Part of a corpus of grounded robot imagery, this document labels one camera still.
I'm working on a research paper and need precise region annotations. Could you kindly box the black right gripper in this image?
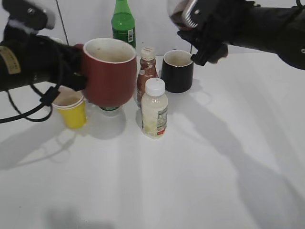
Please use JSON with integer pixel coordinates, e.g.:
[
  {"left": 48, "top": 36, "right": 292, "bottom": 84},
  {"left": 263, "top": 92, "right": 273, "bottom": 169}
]
[{"left": 177, "top": 0, "right": 253, "bottom": 66}]

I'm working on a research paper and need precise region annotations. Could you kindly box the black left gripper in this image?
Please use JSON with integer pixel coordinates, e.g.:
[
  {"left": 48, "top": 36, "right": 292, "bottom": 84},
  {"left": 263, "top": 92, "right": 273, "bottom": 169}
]
[{"left": 47, "top": 37, "right": 86, "bottom": 91}]

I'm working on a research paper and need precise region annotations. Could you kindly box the cola bottle red label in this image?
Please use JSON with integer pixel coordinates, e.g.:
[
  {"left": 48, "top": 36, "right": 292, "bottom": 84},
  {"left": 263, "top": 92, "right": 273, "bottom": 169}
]
[{"left": 166, "top": 0, "right": 229, "bottom": 64}]

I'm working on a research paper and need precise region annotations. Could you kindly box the dark red ceramic mug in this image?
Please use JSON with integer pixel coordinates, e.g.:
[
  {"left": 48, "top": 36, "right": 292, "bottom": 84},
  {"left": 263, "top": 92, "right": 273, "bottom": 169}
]
[{"left": 74, "top": 38, "right": 137, "bottom": 108}]

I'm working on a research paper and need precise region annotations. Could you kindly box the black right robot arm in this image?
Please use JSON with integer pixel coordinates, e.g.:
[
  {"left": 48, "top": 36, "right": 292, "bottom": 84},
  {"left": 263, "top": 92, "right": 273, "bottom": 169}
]
[{"left": 170, "top": 0, "right": 305, "bottom": 70}]

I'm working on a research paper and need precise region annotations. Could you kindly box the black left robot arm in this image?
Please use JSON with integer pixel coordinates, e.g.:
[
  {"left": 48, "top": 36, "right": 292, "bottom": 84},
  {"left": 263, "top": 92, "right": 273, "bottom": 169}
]
[{"left": 0, "top": 0, "right": 87, "bottom": 91}]

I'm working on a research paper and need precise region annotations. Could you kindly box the yellow paper cup stack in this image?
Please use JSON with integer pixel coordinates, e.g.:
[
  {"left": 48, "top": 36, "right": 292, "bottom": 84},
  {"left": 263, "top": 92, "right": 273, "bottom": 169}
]
[{"left": 52, "top": 86, "right": 87, "bottom": 129}]

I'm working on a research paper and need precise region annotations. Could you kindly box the white ceramic mug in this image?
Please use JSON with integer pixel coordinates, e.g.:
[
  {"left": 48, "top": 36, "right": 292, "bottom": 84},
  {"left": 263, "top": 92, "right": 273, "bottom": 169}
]
[{"left": 51, "top": 37, "right": 64, "bottom": 45}]

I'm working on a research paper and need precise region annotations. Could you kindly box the black ceramic mug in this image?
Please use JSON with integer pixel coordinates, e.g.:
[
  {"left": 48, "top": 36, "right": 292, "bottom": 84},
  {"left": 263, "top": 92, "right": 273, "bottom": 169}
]
[{"left": 161, "top": 50, "right": 194, "bottom": 94}]

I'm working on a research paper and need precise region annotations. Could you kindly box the clear water bottle white cap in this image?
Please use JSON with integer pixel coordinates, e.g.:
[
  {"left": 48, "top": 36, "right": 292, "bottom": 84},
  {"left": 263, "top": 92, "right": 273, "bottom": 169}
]
[{"left": 99, "top": 107, "right": 121, "bottom": 117}]

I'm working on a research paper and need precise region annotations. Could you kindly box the green soda bottle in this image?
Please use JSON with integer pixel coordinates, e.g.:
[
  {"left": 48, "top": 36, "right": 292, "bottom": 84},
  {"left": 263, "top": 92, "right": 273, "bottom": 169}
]
[{"left": 111, "top": 0, "right": 136, "bottom": 48}]

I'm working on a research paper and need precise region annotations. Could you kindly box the brown sauce bottle cream cap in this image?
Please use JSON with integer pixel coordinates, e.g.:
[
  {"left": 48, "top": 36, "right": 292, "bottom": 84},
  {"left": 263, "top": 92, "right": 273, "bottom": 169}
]
[{"left": 136, "top": 47, "right": 158, "bottom": 107}]

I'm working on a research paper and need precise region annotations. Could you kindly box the cloudy juice bottle white cap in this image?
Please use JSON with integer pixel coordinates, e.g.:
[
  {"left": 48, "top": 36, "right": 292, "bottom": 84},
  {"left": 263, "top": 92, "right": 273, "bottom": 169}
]
[{"left": 141, "top": 78, "right": 168, "bottom": 139}]

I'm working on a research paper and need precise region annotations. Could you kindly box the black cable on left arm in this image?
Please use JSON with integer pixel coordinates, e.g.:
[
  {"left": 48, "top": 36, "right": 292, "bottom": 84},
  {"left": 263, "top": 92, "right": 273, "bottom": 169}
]
[{"left": 0, "top": 42, "right": 77, "bottom": 124}]

